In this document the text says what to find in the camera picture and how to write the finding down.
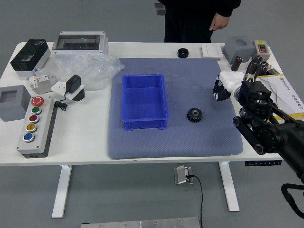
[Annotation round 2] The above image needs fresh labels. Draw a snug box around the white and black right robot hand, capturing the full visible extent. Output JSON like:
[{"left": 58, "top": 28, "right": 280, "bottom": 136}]
[{"left": 212, "top": 70, "right": 245, "bottom": 102}]

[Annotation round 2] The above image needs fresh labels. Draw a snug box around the big black gear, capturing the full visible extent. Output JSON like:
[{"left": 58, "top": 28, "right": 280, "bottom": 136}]
[{"left": 186, "top": 107, "right": 203, "bottom": 124}]

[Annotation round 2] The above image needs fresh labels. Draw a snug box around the black hex nut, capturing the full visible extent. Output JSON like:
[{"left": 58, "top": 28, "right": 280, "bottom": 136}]
[{"left": 177, "top": 47, "right": 190, "bottom": 58}]

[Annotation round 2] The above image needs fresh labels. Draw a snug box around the yellow and white cardboard box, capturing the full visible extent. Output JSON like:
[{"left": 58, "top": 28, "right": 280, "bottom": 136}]
[{"left": 257, "top": 74, "right": 304, "bottom": 124}]

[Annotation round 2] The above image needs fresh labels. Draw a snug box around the blue plastic box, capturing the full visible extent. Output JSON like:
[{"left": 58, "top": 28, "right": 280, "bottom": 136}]
[{"left": 122, "top": 74, "right": 170, "bottom": 132}]

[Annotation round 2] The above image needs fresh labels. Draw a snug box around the silver floor socket box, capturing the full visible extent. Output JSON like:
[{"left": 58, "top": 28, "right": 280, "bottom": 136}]
[{"left": 174, "top": 165, "right": 194, "bottom": 185}]

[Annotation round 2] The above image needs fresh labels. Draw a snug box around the grey distribution box clear window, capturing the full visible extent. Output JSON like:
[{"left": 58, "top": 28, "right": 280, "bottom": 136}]
[{"left": 51, "top": 31, "right": 109, "bottom": 59}]

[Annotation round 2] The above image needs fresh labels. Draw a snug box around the grey push button control box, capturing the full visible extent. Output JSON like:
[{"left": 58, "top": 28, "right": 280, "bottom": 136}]
[{"left": 16, "top": 95, "right": 57, "bottom": 159}]

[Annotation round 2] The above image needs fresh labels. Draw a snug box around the brown cylindrical capacitor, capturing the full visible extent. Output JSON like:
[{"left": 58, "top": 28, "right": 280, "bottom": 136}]
[{"left": 231, "top": 56, "right": 243, "bottom": 72}]

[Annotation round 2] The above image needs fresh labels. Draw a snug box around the grey block with round hole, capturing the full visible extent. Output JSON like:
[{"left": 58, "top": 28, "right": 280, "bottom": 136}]
[{"left": 222, "top": 36, "right": 256, "bottom": 65}]

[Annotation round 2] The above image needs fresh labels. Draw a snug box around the person's hand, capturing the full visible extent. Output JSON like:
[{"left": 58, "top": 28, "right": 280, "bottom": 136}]
[{"left": 209, "top": 11, "right": 231, "bottom": 31}]

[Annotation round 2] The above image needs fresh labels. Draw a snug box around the person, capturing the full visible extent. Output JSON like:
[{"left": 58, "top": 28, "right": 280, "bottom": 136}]
[{"left": 158, "top": 0, "right": 242, "bottom": 43}]

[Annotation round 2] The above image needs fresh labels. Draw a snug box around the grey-blue padded mat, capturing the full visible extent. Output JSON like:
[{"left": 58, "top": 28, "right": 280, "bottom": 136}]
[{"left": 106, "top": 57, "right": 245, "bottom": 160}]

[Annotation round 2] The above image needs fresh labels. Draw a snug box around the black table control panel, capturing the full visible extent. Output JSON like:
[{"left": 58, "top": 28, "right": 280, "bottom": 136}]
[{"left": 245, "top": 161, "right": 283, "bottom": 167}]

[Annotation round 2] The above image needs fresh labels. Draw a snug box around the white table leg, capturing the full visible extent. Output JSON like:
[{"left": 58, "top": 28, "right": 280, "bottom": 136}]
[
  {"left": 51, "top": 165, "right": 73, "bottom": 219},
  {"left": 218, "top": 161, "right": 240, "bottom": 212}
]

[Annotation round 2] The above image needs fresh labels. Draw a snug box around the clear plastic bag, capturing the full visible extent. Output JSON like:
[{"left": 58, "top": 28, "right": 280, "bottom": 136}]
[{"left": 35, "top": 52, "right": 125, "bottom": 91}]

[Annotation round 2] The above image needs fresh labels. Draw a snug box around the black power adapter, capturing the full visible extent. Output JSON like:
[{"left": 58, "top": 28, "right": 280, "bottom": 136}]
[{"left": 66, "top": 74, "right": 82, "bottom": 94}]

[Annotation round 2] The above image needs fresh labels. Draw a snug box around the white socket plate black base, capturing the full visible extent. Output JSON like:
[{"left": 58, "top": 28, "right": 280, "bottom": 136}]
[{"left": 51, "top": 80, "right": 86, "bottom": 103}]

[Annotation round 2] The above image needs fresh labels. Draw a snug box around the white circuit breaker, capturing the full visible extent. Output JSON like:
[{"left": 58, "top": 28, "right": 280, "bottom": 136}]
[{"left": 28, "top": 74, "right": 57, "bottom": 94}]

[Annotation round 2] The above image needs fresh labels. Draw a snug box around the grey cube with square recess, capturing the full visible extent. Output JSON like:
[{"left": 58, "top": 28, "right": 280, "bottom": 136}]
[{"left": 0, "top": 85, "right": 32, "bottom": 122}]

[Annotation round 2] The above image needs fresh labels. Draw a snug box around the white wall switch plate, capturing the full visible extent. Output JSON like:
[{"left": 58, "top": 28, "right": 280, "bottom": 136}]
[{"left": 201, "top": 44, "right": 223, "bottom": 59}]

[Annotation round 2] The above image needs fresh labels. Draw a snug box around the grey switch box red button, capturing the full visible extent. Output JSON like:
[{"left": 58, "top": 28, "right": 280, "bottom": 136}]
[{"left": 252, "top": 39, "right": 272, "bottom": 60}]

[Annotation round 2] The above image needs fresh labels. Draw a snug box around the black floor cable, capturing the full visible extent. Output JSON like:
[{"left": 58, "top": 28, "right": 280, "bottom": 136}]
[{"left": 187, "top": 175, "right": 204, "bottom": 228}]

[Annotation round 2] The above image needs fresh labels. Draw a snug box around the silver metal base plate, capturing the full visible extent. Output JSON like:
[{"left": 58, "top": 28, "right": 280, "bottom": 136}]
[{"left": 80, "top": 217, "right": 201, "bottom": 228}]

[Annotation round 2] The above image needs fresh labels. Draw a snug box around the black adapter cord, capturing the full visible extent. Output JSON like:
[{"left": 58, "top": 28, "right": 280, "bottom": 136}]
[{"left": 54, "top": 91, "right": 69, "bottom": 111}]

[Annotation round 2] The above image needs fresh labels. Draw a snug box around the black lidded enclosure box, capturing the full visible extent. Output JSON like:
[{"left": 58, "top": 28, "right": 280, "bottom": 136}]
[{"left": 10, "top": 39, "right": 52, "bottom": 77}]

